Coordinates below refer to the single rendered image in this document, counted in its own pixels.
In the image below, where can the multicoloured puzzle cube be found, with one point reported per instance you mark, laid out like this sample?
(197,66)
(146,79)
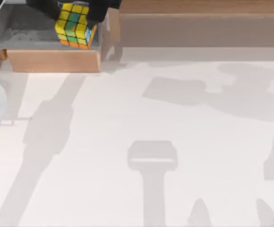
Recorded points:
(74,28)

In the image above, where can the pale wooden drawer front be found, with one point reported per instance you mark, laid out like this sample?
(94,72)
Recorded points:
(53,61)

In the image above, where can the wooden cupboard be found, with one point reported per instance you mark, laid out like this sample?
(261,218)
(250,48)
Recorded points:
(198,28)

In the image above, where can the grey pierced drawer inside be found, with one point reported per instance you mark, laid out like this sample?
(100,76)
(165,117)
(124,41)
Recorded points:
(28,30)

